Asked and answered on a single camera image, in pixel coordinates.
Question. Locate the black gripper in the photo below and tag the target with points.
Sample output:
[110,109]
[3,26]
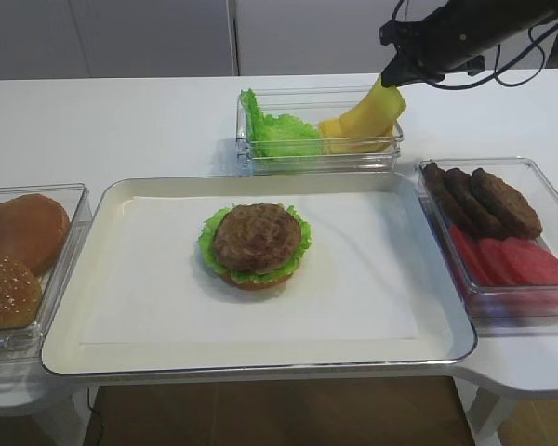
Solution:
[454,37]

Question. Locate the yellow cheese slice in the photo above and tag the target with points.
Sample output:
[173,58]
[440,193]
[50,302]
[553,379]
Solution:
[375,114]

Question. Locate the yellow cheese stack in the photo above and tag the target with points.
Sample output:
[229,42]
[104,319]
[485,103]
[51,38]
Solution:
[339,141]

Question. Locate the clear lettuce cheese container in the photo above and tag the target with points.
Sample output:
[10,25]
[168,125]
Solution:
[312,105]

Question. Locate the green lettuce in container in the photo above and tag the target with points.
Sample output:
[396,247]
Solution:
[278,136]

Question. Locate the green lettuce on burger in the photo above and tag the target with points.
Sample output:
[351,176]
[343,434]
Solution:
[205,242]

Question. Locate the left brown patty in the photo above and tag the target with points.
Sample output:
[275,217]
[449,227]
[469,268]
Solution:
[435,184]

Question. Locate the middle brown patty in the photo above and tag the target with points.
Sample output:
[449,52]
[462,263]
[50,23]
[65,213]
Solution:
[486,225]

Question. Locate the right brown patty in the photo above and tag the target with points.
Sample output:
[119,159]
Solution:
[518,218]

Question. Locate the left red tomato slice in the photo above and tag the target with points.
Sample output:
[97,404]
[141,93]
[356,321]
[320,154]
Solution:
[471,256]

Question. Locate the red tomato slice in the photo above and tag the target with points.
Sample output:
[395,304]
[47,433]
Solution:
[529,263]
[471,256]
[494,264]

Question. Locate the clear patty tomato container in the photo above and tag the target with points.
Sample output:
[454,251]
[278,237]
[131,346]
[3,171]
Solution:
[503,304]

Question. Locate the brown patty on burger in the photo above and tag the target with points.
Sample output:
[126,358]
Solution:
[256,238]

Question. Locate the white paper liner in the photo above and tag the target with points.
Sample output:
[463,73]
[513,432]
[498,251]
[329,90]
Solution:
[152,284]

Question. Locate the middle red tomato slice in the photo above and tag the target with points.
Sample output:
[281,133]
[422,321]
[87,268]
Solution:
[494,264]

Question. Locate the right red tomato slice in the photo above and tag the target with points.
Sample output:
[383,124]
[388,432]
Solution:
[529,263]

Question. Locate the silver metal tray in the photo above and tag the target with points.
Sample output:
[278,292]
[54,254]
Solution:
[445,333]

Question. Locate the bottom bun on tray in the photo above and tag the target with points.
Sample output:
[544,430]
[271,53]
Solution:
[254,286]

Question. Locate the clear bun container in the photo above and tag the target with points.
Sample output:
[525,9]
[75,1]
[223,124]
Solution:
[74,199]

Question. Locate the plain orange bun half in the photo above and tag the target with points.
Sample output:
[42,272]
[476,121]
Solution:
[33,229]

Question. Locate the right sesame bun top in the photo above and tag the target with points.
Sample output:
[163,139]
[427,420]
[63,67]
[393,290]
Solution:
[20,294]

